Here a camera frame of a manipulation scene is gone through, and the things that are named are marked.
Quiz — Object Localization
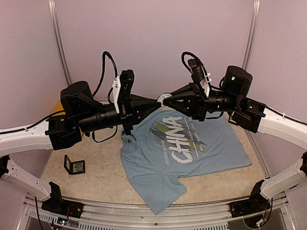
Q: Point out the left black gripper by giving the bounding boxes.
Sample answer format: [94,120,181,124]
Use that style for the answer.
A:
[77,94,162,137]

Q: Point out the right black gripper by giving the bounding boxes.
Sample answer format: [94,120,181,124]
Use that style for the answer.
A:
[163,81,240,121]

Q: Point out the round blue brooch badge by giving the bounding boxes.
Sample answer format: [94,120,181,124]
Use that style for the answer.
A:
[157,93,172,106]

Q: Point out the light blue printed t-shirt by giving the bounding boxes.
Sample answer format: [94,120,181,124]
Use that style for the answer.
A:
[121,108,252,214]

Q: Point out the yellow plastic basket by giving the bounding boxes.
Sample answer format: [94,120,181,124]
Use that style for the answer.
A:
[52,102,63,113]

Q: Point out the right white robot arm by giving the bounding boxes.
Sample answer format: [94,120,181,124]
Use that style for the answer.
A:
[163,66,307,150]

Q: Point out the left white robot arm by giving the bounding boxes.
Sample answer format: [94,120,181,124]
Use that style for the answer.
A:
[0,81,161,213]

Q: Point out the near black brooch box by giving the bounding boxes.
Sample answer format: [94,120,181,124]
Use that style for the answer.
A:
[64,155,85,175]

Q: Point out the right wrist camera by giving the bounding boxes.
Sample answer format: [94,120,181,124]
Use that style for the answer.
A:
[188,58,214,96]

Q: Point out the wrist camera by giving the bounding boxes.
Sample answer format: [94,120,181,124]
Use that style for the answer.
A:
[112,69,134,114]
[188,58,214,96]

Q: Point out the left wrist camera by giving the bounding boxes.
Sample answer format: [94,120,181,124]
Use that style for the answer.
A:
[112,69,134,114]

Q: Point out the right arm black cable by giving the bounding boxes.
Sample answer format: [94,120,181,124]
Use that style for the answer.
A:
[181,51,307,125]

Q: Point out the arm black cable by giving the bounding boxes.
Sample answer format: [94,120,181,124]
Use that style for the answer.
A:
[181,51,307,125]
[0,51,119,143]

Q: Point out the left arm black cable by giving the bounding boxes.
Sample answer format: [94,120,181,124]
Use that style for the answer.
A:
[0,51,119,143]

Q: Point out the aluminium front frame rail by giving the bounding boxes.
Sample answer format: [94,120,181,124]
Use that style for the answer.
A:
[16,189,295,230]

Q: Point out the right aluminium corner post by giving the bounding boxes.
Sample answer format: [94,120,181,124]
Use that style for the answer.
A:
[242,0,261,70]

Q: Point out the aluminium corner post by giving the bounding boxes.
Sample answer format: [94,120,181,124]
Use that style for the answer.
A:
[48,0,72,86]
[242,0,261,70]

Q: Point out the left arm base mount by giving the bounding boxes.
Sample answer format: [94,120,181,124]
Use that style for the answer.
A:
[42,182,84,219]

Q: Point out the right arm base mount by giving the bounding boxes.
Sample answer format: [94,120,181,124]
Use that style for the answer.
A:
[229,180,273,230]

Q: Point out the left aluminium corner post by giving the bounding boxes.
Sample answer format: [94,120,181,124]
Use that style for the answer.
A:
[48,0,72,86]

